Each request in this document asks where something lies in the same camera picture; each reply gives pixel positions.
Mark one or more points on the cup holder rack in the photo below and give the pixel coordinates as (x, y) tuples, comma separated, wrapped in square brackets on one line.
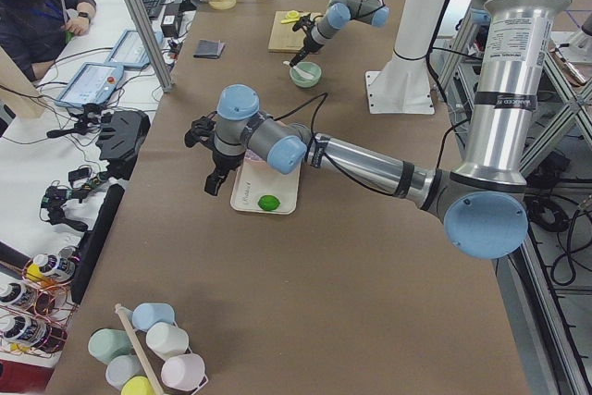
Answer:
[(150, 362)]

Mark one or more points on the pink plastic cup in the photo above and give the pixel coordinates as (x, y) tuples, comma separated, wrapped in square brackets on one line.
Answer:
[(183, 372)]

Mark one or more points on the mint green ceramic bowl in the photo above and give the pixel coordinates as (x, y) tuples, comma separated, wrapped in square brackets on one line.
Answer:
[(308, 66)]

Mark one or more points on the grey plastic cup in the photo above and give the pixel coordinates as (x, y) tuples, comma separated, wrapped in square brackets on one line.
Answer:
[(121, 369)]

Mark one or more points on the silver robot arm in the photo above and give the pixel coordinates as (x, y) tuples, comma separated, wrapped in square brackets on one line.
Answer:
[(336, 221), (319, 30)]

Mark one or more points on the copper wire bottle basket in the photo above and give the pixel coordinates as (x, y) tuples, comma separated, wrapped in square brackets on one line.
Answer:
[(35, 305)]

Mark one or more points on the bamboo cutting board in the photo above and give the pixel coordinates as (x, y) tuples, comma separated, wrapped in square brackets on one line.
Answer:
[(282, 38)]

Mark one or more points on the cream plastic tray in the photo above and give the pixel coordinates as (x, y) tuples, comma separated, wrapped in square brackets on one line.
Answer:
[(255, 180)]

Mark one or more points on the green plastic cup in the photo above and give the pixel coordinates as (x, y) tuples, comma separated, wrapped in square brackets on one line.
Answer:
[(106, 344)]

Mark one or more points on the lower teach pendant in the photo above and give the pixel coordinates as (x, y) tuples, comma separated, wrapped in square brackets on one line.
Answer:
[(92, 84)]

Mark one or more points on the pink bowl of ice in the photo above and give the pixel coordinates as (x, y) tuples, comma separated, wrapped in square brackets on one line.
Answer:
[(252, 157)]

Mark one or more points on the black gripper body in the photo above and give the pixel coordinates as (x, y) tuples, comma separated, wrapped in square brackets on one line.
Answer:
[(224, 161), (309, 46)]

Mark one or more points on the blue plastic cup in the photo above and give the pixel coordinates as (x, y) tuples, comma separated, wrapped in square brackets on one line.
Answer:
[(146, 314)]

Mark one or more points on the yellow plastic cup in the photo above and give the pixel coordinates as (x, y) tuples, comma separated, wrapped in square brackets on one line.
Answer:
[(137, 385)]

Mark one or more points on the white plastic cup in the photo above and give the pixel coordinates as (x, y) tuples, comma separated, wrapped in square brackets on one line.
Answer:
[(167, 340)]

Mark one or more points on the teach pendant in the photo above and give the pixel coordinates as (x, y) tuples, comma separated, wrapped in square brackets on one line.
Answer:
[(92, 84), (129, 51)]

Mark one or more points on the grey folded cloth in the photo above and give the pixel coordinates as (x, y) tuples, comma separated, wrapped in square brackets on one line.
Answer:
[(208, 49)]

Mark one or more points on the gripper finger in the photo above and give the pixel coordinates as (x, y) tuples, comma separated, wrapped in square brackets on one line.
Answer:
[(299, 57), (213, 183)]

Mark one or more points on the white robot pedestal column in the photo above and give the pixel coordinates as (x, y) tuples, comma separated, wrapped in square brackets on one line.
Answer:
[(402, 86)]

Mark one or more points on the aluminium frame post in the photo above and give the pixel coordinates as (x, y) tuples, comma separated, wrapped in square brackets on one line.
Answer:
[(144, 27)]

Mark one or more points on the upper teach pendant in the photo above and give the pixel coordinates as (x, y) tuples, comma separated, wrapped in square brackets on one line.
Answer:
[(129, 51)]

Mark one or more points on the white ceramic spoon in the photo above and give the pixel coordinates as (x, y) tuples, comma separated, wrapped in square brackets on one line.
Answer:
[(300, 72)]

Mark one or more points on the seated person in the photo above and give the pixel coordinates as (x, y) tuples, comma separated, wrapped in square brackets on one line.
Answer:
[(35, 32)]

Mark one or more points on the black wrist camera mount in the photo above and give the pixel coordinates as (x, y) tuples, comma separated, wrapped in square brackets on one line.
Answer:
[(305, 24)]

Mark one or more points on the green lime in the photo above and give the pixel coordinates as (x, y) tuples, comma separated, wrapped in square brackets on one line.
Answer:
[(269, 203)]

